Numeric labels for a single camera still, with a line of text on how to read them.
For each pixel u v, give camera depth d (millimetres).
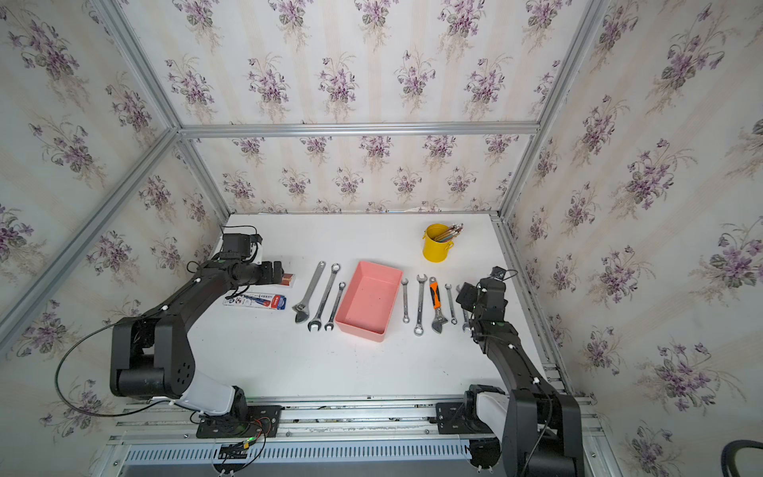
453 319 907
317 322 904
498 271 760
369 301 936
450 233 939
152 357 435
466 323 910
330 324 900
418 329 885
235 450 717
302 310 928
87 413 671
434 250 1018
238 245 705
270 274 819
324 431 728
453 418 699
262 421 730
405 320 907
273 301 931
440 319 904
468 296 800
